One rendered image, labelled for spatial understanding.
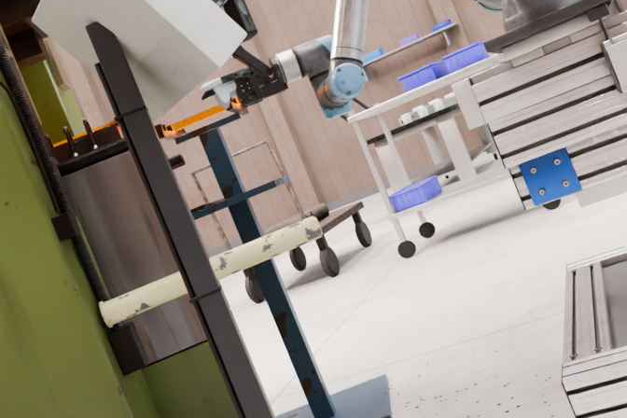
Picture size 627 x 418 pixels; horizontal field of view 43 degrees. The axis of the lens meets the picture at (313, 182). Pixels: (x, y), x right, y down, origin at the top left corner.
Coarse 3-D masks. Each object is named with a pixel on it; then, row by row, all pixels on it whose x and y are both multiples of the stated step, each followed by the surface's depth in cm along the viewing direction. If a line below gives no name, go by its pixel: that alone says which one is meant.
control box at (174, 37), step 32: (64, 0) 127; (96, 0) 122; (128, 0) 117; (160, 0) 116; (192, 0) 118; (64, 32) 136; (128, 32) 125; (160, 32) 119; (192, 32) 117; (224, 32) 120; (160, 64) 127; (192, 64) 122; (160, 96) 137
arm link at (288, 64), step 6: (276, 54) 189; (282, 54) 188; (288, 54) 187; (276, 60) 188; (282, 60) 187; (288, 60) 187; (294, 60) 187; (282, 66) 186; (288, 66) 186; (294, 66) 187; (282, 72) 187; (288, 72) 187; (294, 72) 187; (288, 78) 188; (294, 78) 189
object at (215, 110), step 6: (210, 108) 235; (216, 108) 234; (222, 108) 234; (198, 114) 235; (204, 114) 235; (210, 114) 235; (216, 114) 237; (180, 120) 235; (186, 120) 235; (192, 120) 235; (198, 120) 235; (174, 126) 235; (180, 126) 235; (186, 126) 236
